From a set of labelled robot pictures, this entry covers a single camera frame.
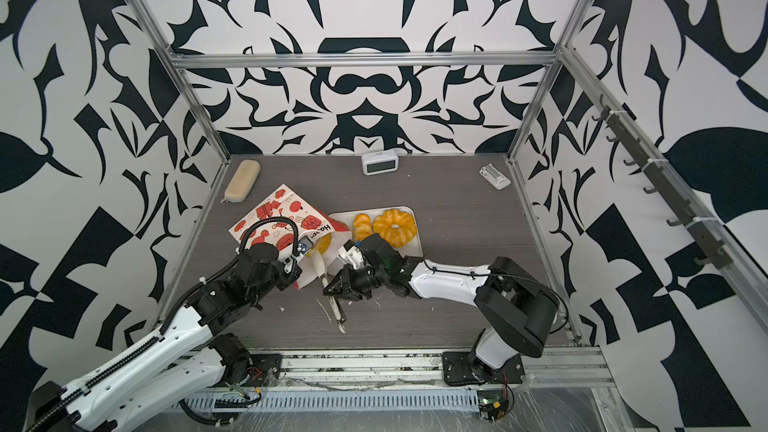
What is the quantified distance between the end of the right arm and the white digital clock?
1.49 feet

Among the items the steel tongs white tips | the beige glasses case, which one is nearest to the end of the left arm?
the steel tongs white tips

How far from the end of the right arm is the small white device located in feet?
1.97

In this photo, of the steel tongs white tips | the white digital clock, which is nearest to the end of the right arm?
the steel tongs white tips

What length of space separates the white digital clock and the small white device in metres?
0.34

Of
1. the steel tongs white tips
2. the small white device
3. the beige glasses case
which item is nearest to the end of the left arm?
the steel tongs white tips

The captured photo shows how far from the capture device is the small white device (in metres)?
1.13

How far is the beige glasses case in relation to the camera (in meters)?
1.07

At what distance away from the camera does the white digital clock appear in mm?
1129

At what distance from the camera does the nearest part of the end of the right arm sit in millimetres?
647

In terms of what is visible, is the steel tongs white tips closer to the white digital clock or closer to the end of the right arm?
the end of the right arm
